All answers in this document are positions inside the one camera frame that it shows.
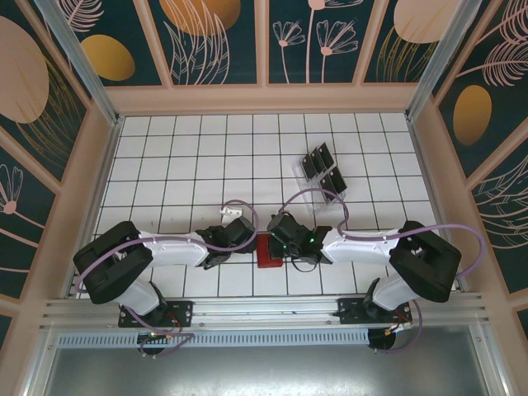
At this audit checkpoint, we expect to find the red leather card holder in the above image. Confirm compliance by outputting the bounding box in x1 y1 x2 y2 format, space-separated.
255 233 285 270

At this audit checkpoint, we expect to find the tray of black parts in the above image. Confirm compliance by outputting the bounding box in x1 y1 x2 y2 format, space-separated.
293 142 350 214

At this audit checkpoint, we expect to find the black VIP credit card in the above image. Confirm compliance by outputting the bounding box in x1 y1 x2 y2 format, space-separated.
315 142 334 166
329 164 348 191
319 171 340 196
308 147 328 172
299 153 319 181

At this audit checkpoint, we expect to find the grey metal sheet shelf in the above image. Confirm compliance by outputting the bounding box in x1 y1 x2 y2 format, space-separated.
24 346 508 396

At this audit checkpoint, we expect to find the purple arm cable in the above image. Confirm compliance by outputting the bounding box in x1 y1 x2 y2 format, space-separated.
75 199 260 359
278 187 484 355

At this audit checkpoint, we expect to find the thin black cable loop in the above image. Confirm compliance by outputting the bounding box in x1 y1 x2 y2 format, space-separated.
290 254 322 276

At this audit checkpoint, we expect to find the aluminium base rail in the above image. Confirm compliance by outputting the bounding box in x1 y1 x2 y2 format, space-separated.
39 291 490 331

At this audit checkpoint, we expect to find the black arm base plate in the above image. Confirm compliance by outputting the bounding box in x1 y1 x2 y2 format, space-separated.
118 300 195 330
337 296 413 328

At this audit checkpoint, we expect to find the grey slotted cable duct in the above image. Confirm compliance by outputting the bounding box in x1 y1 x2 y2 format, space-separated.
53 328 371 348

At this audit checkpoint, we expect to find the black round cable grommet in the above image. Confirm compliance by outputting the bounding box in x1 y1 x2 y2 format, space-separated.
137 336 167 360
365 328 400 355

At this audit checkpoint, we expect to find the aluminium table edge rail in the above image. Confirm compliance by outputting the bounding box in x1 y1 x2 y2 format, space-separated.
407 117 469 295
61 117 125 300

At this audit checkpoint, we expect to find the aluminium frame post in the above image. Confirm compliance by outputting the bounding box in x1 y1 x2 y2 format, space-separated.
35 0 125 127
405 0 496 121

